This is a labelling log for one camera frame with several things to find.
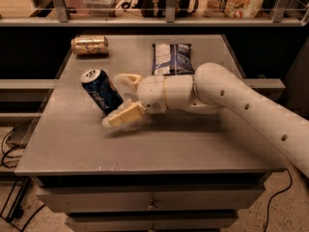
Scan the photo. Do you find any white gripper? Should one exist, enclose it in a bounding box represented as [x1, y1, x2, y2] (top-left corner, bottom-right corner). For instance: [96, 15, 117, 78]
[102, 73, 166, 128]

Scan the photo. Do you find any blue pepsi can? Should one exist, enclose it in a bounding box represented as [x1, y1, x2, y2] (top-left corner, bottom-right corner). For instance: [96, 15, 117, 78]
[80, 69, 124, 115]

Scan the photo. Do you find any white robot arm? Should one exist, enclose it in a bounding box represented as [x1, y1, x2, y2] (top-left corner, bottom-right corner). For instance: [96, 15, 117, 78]
[102, 63, 309, 176]

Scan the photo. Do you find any gold soda can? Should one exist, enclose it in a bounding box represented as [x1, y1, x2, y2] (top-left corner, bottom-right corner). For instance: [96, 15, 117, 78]
[70, 37, 108, 55]

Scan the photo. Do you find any blue white snack bag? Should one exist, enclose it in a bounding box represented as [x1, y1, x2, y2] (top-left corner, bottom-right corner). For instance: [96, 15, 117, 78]
[152, 43, 194, 75]

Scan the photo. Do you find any grey drawer cabinet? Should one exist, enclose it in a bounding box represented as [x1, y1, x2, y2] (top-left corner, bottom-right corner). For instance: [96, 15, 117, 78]
[16, 36, 285, 218]

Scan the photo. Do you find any black backpack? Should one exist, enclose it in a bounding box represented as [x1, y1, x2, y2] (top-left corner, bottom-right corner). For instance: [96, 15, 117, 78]
[122, 0, 199, 17]

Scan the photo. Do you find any grey metal railing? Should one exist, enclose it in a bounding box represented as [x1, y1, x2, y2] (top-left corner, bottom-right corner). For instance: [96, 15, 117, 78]
[0, 0, 309, 27]

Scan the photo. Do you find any grey side shelf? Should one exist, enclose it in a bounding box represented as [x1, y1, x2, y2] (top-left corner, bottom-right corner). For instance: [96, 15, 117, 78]
[0, 79, 58, 127]

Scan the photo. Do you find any lower grey drawer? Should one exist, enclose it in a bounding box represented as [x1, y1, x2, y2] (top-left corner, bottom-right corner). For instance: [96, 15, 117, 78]
[66, 213, 238, 232]

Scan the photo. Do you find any grey drawer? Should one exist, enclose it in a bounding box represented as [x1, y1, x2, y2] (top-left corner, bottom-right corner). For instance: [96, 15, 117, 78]
[37, 185, 265, 213]
[66, 213, 238, 232]

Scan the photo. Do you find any colourful printed bag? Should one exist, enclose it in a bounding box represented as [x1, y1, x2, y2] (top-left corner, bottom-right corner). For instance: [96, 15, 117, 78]
[203, 0, 264, 18]

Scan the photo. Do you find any upper grey drawer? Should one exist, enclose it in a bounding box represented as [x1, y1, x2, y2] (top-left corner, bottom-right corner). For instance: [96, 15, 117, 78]
[37, 185, 265, 213]

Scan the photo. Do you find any black cables left floor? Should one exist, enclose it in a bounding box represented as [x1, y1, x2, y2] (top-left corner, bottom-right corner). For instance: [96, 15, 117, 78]
[0, 118, 46, 232]

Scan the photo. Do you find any black cable right floor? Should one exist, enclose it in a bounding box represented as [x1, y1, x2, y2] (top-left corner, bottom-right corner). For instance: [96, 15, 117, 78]
[262, 167, 294, 232]

